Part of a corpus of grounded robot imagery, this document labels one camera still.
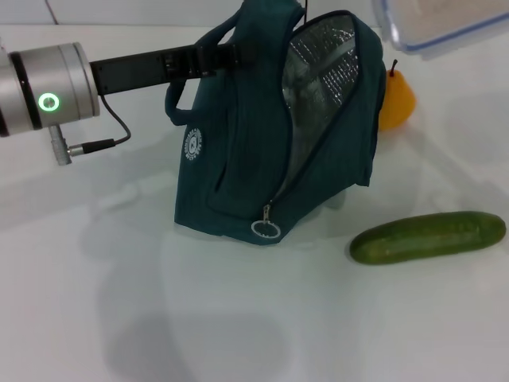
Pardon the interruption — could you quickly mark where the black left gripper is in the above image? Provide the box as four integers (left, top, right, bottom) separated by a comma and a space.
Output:
89, 41, 258, 96

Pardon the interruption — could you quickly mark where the teal insulated lunch bag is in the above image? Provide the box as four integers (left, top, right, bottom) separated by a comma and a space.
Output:
165, 0, 387, 247

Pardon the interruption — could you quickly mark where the clear container with blue lid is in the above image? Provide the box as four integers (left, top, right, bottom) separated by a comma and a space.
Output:
371, 0, 509, 60

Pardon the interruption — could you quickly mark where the green cucumber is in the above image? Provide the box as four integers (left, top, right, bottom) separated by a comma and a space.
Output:
349, 211, 507, 266

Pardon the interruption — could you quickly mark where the orange yellow pear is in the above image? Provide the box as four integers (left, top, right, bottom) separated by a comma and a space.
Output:
377, 59, 418, 132

